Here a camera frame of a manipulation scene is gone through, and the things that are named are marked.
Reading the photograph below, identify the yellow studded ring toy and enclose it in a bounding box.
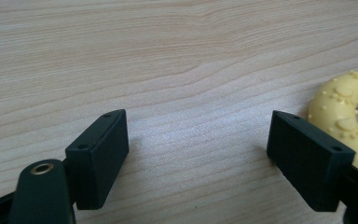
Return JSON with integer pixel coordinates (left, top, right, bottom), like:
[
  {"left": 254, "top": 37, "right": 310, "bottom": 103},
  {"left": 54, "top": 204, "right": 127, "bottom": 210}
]
[{"left": 307, "top": 68, "right": 358, "bottom": 170}]

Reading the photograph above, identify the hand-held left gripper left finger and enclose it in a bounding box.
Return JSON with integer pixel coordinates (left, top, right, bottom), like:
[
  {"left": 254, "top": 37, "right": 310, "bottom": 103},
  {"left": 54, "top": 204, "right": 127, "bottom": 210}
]
[{"left": 64, "top": 108, "right": 130, "bottom": 211}]

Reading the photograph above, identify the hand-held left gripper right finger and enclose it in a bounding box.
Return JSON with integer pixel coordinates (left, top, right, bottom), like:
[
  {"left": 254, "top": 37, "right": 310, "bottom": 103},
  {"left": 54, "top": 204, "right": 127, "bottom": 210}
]
[{"left": 266, "top": 109, "right": 356, "bottom": 213}]

